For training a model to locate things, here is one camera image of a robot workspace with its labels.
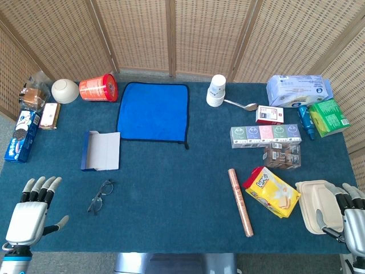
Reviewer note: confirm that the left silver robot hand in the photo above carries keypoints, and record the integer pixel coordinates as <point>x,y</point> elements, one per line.
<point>27,221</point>

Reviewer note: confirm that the black eyeglasses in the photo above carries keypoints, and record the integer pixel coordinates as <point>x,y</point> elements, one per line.
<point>106,188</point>

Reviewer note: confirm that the small white red box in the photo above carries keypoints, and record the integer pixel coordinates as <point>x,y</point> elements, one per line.
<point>269,115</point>

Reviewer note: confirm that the white paper cup stack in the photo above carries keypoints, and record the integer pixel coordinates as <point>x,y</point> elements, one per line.
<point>216,92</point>

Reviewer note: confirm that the metal spoon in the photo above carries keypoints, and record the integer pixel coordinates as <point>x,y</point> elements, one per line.
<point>251,107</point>

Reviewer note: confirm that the clear bag with bread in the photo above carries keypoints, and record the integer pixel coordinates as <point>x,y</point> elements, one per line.
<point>32,97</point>

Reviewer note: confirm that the blue glasses case grey lining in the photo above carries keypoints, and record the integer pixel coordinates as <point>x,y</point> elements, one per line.
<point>105,151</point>

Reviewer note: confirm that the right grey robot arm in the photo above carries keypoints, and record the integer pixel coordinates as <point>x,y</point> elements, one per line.
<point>357,265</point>

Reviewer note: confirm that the cream bowl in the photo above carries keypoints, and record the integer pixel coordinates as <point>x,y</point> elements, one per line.
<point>65,91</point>

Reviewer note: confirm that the beige lunch box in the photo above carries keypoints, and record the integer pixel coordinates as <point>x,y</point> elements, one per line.
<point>313,197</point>

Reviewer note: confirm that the teal table cloth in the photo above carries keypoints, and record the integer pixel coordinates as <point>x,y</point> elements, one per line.
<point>176,185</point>

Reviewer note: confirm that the blue Oreo cookie box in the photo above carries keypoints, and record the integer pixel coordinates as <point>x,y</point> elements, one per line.
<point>21,137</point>

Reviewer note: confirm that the white blue tissue pack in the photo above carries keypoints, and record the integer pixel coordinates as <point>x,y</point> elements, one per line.
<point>298,91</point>

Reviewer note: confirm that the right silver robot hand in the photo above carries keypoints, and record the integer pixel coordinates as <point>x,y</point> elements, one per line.
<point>355,228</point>

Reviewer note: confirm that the small brown white box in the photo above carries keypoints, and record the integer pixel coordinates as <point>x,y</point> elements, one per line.
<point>49,115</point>

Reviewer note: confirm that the orange red-lidded can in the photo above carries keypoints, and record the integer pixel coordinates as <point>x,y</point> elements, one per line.
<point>97,90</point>

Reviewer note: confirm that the blue bottle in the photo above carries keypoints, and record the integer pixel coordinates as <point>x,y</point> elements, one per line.
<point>305,118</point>

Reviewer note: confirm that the blue cloth black trim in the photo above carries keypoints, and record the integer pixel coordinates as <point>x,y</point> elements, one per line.
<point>154,111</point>

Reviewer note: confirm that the brown clear-wrapped pack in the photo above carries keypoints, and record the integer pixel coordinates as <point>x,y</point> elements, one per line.
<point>283,157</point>

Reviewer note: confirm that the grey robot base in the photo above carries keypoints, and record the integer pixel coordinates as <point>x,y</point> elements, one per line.
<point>176,264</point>

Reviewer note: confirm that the pastel pocket tissue multipack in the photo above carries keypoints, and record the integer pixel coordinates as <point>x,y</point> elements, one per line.
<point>265,135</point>

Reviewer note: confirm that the wicker folding screen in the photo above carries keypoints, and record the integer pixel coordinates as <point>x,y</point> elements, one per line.
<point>137,34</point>

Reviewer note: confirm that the yellow Lipo snack bag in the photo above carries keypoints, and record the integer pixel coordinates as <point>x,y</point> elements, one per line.
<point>271,194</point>

